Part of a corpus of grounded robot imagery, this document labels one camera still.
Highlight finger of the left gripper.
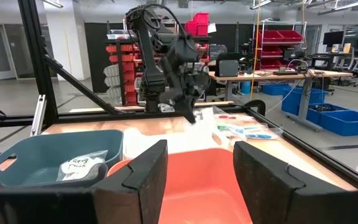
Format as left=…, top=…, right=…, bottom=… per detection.
left=186, top=92, right=199, bottom=123
left=178, top=95, right=195, bottom=123

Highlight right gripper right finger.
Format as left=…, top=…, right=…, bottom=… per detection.
left=232, top=141, right=354, bottom=224

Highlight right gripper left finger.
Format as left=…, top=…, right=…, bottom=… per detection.
left=93, top=139, right=169, bottom=224

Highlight green white toothbrush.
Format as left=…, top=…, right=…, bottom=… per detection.
left=216, top=124, right=262, bottom=132

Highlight blue white toothbrush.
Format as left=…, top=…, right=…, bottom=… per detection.
left=244, top=133, right=281, bottom=140

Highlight black box on desk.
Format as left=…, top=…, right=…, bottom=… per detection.
left=214, top=52, right=241, bottom=78

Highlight red stacked storage bins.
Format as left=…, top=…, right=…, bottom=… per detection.
left=184, top=12, right=210, bottom=37

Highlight orange plastic bin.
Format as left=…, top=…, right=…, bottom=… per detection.
left=106, top=147, right=254, bottom=224

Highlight blue cylinder bin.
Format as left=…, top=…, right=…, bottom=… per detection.
left=240, top=80, right=252, bottom=95

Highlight black rack with red bins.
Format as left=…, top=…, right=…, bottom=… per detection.
left=104, top=29, right=142, bottom=106

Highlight clear bag with handwritten label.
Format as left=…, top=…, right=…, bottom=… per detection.
left=56, top=150, right=109, bottom=182

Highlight blue plastic floor tub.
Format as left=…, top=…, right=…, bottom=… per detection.
left=262, top=83, right=292, bottom=96
left=305, top=103, right=351, bottom=126
left=318, top=110, right=358, bottom=137
left=280, top=87, right=328, bottom=116

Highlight wooden top desk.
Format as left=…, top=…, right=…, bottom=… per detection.
left=208, top=69, right=354, bottom=131

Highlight teal plastic bin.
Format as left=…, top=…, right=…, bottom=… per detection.
left=0, top=129, right=125, bottom=189

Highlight silver aluminium bar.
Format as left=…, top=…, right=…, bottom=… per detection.
left=29, top=94, right=47, bottom=137

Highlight black computer monitor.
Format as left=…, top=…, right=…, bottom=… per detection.
left=322, top=30, right=346, bottom=49

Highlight yellow hanging cable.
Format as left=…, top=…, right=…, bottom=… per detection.
left=249, top=0, right=262, bottom=101

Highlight wire shelf with red bins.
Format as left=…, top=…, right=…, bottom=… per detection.
left=252, top=19, right=306, bottom=72

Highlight black aluminium table frame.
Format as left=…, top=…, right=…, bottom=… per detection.
left=0, top=0, right=358, bottom=191

